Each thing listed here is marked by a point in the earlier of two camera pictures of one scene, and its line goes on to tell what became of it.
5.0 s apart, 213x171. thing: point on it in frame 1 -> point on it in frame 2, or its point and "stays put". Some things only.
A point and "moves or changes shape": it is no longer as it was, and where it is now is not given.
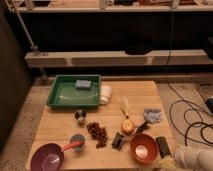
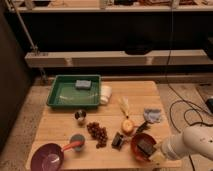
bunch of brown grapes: [98, 133] stays put
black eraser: [164, 149] moves or changes shape
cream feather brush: [124, 105] stays put
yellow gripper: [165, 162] -> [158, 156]
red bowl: [143, 148] stays put
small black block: [117, 142] stays put
